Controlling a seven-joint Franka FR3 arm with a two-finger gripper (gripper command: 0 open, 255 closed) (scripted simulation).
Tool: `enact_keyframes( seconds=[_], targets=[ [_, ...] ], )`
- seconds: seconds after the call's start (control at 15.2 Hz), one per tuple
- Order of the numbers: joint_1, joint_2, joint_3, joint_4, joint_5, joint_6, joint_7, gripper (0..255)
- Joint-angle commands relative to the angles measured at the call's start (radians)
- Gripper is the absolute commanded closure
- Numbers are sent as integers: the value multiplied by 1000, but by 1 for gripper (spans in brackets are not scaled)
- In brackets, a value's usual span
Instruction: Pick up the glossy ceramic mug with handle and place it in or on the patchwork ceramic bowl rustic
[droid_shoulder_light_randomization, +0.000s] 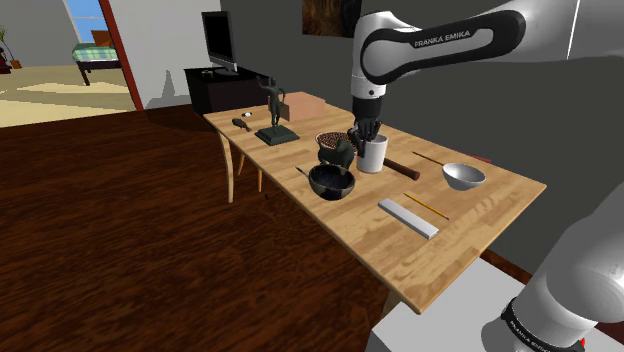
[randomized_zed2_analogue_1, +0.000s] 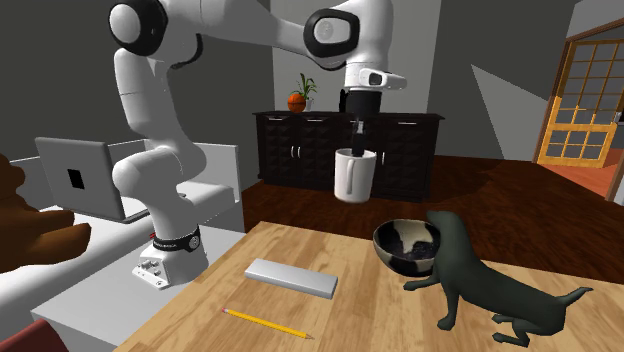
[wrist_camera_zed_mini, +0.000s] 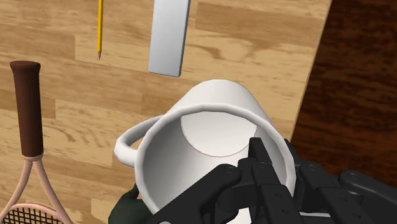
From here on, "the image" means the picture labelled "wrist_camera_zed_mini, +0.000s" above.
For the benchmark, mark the white mug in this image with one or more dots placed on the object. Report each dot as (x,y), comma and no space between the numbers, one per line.
(217,96)

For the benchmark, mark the yellow pencil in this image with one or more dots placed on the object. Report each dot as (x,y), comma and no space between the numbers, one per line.
(100,24)

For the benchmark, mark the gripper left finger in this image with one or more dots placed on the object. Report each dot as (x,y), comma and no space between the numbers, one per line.
(266,192)

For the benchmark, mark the grey flat rectangular slab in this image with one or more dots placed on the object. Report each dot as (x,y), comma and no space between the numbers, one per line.
(167,37)

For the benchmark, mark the dark green rounded object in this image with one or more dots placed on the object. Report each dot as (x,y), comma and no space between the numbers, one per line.
(127,211)

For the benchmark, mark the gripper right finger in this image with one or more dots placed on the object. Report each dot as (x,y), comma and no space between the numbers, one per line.
(335,198)

